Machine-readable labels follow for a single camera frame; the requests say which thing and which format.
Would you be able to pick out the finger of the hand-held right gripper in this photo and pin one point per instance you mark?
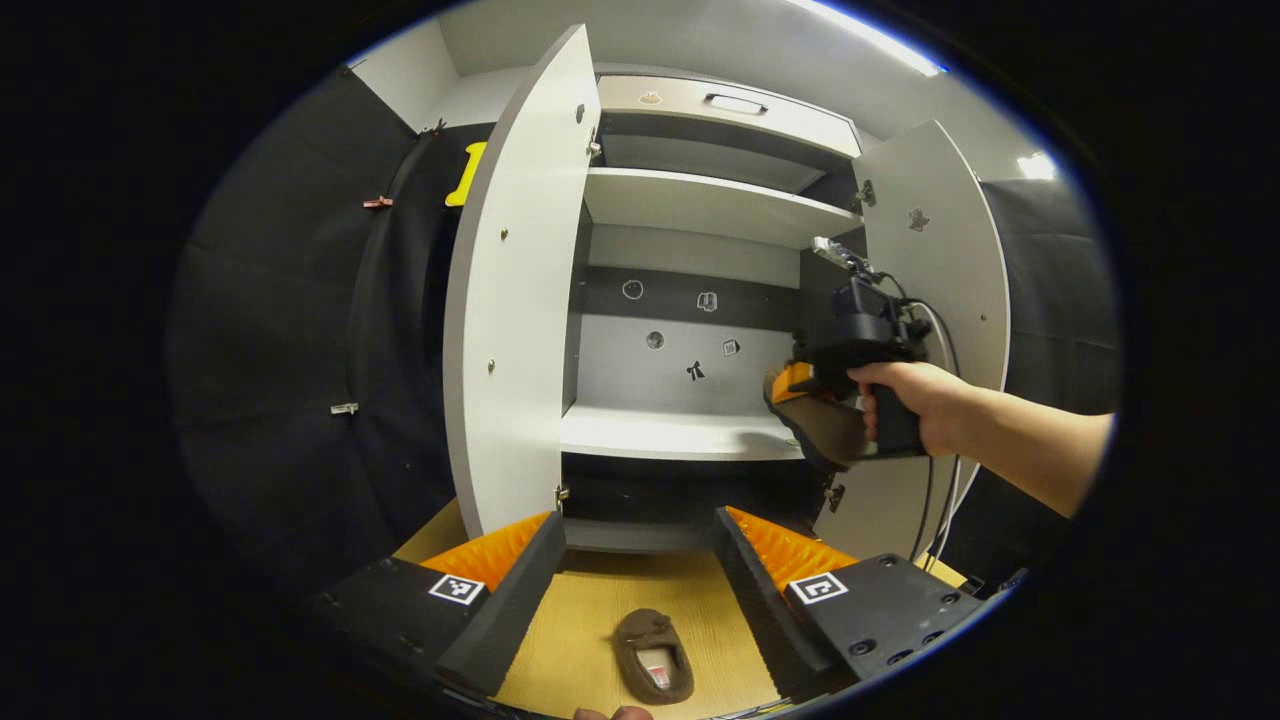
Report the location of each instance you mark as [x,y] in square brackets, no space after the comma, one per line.
[795,382]

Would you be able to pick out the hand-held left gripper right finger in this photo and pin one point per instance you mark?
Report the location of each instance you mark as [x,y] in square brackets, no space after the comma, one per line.
[755,600]

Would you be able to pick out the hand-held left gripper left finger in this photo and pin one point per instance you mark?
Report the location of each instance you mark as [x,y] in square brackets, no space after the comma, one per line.
[515,610]

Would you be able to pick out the brown fuzzy shoe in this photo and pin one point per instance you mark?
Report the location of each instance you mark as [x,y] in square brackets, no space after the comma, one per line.
[825,432]
[650,650]

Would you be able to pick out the white cabinet door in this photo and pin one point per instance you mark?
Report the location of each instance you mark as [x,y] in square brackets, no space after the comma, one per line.
[510,300]
[950,260]

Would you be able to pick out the white shoe cabinet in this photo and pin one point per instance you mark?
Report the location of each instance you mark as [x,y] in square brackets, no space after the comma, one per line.
[680,350]

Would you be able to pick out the metal door hinge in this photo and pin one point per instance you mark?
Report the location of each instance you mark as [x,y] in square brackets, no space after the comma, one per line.
[594,147]
[864,195]
[835,497]
[561,496]

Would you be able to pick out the white cabinet shelf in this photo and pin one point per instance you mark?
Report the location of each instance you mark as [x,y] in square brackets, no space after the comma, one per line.
[700,205]
[660,435]

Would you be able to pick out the beige cabinet drawer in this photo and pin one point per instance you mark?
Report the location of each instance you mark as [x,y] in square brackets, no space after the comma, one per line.
[800,125]

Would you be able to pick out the black backdrop cloth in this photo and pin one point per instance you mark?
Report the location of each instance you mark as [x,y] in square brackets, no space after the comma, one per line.
[1060,300]
[290,350]

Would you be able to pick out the small ceiling light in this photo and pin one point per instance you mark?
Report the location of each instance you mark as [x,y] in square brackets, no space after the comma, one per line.
[1038,166]

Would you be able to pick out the long ceiling light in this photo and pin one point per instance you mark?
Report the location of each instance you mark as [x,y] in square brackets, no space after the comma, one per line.
[870,35]

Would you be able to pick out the red clip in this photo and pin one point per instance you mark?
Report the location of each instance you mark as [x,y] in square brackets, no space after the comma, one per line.
[377,202]

